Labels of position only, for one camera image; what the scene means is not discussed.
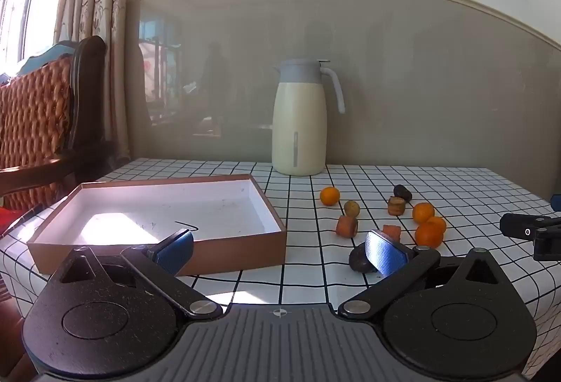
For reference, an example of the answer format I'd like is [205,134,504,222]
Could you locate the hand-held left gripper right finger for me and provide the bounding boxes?
[337,228,513,320]

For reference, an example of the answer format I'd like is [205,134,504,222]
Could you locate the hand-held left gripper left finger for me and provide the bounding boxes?
[48,228,223,320]

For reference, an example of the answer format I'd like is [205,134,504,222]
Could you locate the brown cardboard box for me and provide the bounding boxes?
[27,174,288,276]

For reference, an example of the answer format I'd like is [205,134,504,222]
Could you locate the white grid tablecloth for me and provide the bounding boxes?
[0,158,561,378]

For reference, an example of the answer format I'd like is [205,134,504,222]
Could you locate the cream thermos jug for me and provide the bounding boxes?
[271,59,346,176]

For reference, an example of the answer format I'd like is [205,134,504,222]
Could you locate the red plastic bag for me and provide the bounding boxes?
[0,207,28,236]

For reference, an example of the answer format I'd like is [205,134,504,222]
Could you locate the wooden sofa with woven cushions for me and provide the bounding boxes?
[0,35,132,234]

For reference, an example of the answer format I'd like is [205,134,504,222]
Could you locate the beige embroidered curtain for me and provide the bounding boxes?
[55,0,141,163]

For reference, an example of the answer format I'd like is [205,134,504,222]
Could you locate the teal sofa cover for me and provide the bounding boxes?
[20,41,88,73]

